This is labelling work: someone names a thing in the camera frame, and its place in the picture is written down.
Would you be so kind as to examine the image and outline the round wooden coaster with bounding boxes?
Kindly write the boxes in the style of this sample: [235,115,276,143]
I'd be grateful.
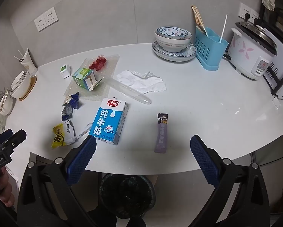
[18,76,37,101]

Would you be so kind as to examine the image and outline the blue rimmed ceramic plate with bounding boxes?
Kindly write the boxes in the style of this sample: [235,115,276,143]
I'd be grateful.
[152,40,197,62]

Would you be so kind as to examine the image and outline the white patterned dish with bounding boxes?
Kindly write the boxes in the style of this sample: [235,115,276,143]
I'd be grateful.
[0,89,14,135]

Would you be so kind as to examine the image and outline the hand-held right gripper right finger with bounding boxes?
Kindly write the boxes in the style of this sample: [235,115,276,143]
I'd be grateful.
[189,135,271,227]

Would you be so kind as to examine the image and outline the blue foil wrapper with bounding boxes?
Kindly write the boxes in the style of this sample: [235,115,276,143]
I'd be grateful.
[67,93,81,110]

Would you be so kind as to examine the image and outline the green and white carton box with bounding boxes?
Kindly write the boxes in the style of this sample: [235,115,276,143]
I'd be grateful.
[72,67,102,91]

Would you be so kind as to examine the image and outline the purple sachet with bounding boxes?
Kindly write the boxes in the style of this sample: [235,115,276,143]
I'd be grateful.
[154,113,169,153]

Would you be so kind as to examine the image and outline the yellow snack wrapper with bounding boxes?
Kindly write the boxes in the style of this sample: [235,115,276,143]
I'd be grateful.
[52,120,76,148]

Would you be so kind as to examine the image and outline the white microwave oven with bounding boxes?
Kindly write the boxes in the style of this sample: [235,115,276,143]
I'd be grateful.
[262,28,283,100]

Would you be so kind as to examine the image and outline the white wall socket with plug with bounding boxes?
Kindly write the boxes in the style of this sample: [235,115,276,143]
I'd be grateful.
[238,3,260,23]

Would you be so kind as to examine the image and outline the silver foil wrapper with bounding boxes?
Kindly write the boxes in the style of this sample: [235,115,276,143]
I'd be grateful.
[62,105,75,121]

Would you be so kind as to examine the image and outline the stacked white bowls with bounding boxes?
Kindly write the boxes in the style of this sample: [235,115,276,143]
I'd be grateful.
[10,72,34,100]

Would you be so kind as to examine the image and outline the blue patterned ceramic bowl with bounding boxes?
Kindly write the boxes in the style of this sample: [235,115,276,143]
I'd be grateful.
[155,27,192,52]

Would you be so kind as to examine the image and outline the crumpled white tissue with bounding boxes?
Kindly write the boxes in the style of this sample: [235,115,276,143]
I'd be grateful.
[116,70,167,94]

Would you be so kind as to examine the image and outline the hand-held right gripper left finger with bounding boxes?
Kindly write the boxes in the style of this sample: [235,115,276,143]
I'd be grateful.
[16,136,102,227]

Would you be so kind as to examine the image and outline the bubble wrap sheet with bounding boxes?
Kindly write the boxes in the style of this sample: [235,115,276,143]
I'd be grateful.
[64,54,120,101]

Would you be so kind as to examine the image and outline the white paper cup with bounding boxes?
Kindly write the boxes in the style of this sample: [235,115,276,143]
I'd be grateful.
[20,48,38,76]

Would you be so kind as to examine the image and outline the blue perforated utensil holder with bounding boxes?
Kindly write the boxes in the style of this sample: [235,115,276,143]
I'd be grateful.
[194,27,229,71]

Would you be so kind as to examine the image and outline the clear glass plate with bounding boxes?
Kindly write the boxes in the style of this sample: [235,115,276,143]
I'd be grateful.
[106,77,152,105]

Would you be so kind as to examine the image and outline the bundle of wooden chopsticks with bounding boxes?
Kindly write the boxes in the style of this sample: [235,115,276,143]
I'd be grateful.
[192,5,206,32]

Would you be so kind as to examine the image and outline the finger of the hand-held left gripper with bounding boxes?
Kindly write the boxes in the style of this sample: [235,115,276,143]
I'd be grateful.
[0,130,27,158]
[0,129,13,146]

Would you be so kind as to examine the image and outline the clear straw wrapper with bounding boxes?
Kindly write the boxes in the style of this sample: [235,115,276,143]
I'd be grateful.
[75,123,93,140]

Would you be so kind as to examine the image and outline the white bottle with green label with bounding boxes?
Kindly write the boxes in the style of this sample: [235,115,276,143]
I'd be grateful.
[60,64,71,79]

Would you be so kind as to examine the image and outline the blue and white milk carton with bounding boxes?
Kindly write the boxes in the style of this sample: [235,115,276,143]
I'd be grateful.
[89,98,128,145]

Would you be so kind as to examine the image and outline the red mesh net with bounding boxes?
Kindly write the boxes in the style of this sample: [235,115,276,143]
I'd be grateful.
[89,55,108,72]

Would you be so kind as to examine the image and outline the white plastic stick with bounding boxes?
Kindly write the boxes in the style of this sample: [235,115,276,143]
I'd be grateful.
[218,14,228,42]

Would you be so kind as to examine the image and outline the dark glass-door appliance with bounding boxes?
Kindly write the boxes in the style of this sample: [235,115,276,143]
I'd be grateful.
[259,3,283,52]

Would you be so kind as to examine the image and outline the black trash bin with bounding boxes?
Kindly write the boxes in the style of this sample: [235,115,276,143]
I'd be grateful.
[100,173,156,219]

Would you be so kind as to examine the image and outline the white bowl with dark rim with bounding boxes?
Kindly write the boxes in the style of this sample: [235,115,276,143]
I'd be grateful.
[11,70,29,90]

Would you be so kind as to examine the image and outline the white flowered rice cooker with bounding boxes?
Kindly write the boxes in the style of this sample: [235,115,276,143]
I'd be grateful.
[227,22,278,80]

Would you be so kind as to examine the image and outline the person's left hand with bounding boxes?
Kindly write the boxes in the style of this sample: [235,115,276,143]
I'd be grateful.
[0,167,15,207]

